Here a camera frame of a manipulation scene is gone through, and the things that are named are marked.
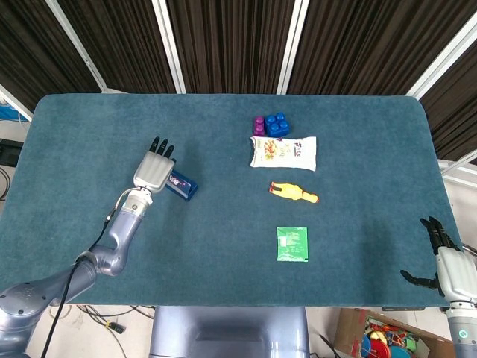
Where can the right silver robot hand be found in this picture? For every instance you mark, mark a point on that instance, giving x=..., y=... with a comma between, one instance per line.
x=456, y=274

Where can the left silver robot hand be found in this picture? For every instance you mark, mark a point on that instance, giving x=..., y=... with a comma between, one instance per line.
x=153, y=171

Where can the blue glasses case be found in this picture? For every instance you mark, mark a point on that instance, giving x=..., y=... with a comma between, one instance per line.
x=184, y=186

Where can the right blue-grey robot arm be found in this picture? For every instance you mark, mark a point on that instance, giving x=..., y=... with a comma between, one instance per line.
x=464, y=335

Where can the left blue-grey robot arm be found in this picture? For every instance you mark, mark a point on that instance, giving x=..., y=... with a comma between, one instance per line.
x=123, y=231

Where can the brown cardboard box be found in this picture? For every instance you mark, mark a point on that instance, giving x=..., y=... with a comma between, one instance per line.
x=346, y=328

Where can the black table control panel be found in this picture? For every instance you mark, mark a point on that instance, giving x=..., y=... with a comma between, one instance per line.
x=404, y=308

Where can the teal fabric table cover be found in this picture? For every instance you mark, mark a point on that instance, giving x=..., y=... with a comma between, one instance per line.
x=223, y=231

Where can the red round toy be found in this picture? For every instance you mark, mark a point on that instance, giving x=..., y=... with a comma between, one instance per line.
x=376, y=348

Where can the purple toy building brick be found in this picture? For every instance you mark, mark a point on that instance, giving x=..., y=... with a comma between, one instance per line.
x=258, y=127

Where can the white snack bag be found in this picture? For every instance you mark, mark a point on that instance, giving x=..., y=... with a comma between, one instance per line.
x=283, y=154

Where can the blue toy building brick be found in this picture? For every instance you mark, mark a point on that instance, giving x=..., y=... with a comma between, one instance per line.
x=277, y=125

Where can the yellow rubber chicken toy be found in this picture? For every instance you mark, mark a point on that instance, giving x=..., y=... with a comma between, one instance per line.
x=290, y=191

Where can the dark brown pleated curtain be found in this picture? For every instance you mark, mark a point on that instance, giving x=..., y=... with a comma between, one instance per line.
x=231, y=44

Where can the green foil packet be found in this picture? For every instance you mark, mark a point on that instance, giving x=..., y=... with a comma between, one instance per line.
x=292, y=244

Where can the blue-grey robot torso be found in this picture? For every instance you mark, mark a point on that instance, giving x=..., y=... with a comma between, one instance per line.
x=227, y=335

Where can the white aluminium frame rail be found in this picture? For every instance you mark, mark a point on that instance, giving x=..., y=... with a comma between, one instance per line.
x=16, y=102
x=458, y=173

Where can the white aluminium frame post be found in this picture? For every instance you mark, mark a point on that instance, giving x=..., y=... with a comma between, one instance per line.
x=76, y=44
x=443, y=59
x=292, y=44
x=168, y=44

